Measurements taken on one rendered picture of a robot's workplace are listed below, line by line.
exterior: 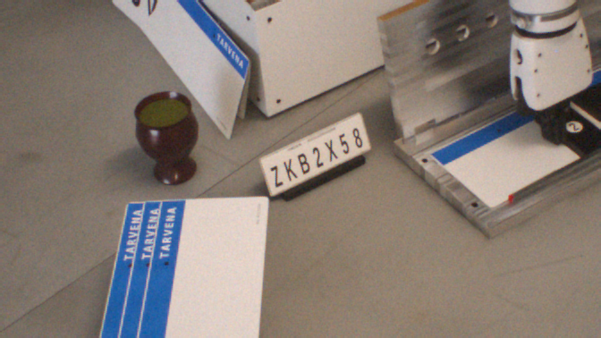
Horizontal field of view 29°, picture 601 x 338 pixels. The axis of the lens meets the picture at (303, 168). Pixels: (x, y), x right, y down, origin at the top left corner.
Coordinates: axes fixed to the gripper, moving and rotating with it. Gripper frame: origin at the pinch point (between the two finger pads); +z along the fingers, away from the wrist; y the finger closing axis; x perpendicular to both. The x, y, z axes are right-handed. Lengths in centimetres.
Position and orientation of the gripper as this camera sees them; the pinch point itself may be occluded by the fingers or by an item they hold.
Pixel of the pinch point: (554, 127)
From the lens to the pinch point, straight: 156.2
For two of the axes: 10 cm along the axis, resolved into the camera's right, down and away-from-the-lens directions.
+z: 1.8, 8.3, 5.2
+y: 8.4, -4.0, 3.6
